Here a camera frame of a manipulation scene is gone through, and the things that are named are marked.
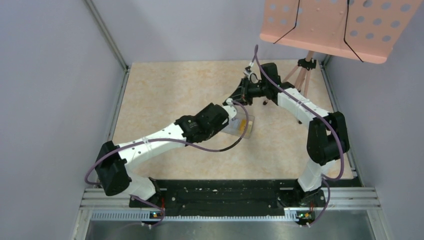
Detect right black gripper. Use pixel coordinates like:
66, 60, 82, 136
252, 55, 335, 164
231, 77, 268, 107

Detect clear plastic card tray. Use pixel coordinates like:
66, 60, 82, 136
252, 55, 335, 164
221, 107, 255, 139

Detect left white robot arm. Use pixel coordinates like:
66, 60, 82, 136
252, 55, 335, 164
93, 103, 237, 207

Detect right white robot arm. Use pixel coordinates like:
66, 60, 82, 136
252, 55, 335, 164
230, 62, 350, 206

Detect pink tripod stand legs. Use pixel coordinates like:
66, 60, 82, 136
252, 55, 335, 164
279, 50, 317, 95

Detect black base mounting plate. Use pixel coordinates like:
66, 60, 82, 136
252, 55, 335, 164
129, 178, 362, 218

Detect pink music stand desk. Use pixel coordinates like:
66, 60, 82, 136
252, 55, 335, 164
259, 0, 422, 64

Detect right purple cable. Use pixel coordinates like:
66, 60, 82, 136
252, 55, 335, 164
250, 44, 345, 229

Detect aluminium frame rail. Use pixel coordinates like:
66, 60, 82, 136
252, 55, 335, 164
71, 187, 394, 240

